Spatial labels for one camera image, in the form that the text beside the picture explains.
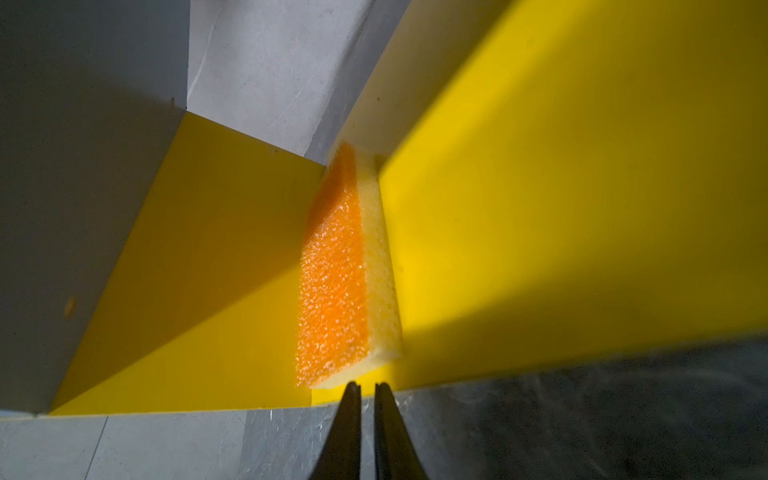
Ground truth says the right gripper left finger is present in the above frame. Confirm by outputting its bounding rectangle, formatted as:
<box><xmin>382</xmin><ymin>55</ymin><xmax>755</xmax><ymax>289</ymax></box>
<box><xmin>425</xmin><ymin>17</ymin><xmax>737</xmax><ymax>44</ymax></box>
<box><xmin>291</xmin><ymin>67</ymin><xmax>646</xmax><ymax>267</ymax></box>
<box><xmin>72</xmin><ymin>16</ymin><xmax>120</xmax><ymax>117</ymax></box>
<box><xmin>310</xmin><ymin>381</ymin><xmax>362</xmax><ymax>480</ymax></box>

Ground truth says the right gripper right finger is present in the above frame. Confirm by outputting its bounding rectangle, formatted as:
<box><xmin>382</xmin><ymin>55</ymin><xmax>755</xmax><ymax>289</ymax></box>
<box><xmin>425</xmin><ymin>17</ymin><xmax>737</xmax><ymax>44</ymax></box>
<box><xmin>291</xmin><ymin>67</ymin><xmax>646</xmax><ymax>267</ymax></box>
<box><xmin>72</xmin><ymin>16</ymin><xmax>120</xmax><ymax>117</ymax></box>
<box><xmin>374</xmin><ymin>383</ymin><xmax>428</xmax><ymax>480</ymax></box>

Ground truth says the orange yellow sponge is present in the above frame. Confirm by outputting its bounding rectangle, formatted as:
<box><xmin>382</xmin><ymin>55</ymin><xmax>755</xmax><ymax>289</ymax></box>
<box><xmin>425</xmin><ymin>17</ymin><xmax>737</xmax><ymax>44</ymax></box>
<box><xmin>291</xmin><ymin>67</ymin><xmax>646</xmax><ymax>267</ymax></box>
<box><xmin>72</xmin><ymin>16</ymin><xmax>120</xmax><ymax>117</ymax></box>
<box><xmin>296</xmin><ymin>142</ymin><xmax>404</xmax><ymax>389</ymax></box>

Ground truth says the yellow shelf with coloured boards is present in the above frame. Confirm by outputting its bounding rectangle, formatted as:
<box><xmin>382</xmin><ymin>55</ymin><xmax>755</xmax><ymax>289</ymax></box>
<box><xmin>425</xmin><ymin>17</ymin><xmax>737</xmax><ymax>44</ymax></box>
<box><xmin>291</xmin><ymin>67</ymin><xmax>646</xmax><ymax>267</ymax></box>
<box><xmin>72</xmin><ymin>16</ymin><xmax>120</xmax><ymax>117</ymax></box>
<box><xmin>1</xmin><ymin>1</ymin><xmax>767</xmax><ymax>416</ymax></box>

